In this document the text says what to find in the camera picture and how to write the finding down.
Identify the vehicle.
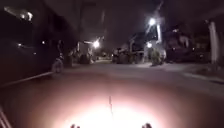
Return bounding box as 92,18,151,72
111,47,145,65

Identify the street lamp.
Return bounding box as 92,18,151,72
83,39,101,50

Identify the grey asphalt road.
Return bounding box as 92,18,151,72
0,59,224,128

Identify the bush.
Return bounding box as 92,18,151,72
149,47,164,67

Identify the street lamp pole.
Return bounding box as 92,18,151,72
148,17,164,54

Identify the dark building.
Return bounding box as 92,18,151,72
0,0,83,86

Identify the pale kerb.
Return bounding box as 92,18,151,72
0,70,56,89

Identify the pale pole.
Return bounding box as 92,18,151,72
208,21,220,65

